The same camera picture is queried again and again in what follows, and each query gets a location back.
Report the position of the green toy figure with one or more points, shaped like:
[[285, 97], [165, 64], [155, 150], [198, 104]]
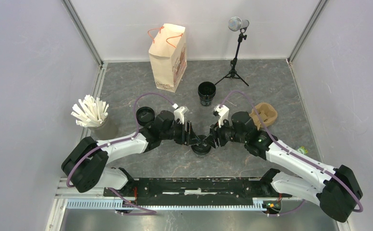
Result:
[[302, 150]]

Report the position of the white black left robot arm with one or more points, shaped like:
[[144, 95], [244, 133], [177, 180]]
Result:
[[86, 167]]

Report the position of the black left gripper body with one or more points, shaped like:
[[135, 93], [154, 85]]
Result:
[[176, 133]]

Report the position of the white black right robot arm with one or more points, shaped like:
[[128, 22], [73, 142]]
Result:
[[334, 189]]

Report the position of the stack of black lids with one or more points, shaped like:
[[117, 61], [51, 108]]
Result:
[[144, 115]]

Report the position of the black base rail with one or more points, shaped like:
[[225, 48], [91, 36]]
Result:
[[143, 195]]

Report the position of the black cup lid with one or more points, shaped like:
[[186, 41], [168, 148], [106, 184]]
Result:
[[202, 146]]

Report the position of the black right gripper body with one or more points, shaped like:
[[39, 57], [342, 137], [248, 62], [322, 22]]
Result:
[[225, 133]]

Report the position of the single black coffee cup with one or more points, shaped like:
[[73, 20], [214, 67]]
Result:
[[200, 154]]

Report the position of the microphone on black tripod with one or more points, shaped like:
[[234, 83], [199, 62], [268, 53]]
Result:
[[236, 24]]

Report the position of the stack of black cups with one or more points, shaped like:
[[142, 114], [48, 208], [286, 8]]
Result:
[[206, 92]]

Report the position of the paper takeout bag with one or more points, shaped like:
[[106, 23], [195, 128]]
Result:
[[168, 56]]

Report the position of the white straws in cup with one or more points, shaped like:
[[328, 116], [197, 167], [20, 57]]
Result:
[[92, 113]]

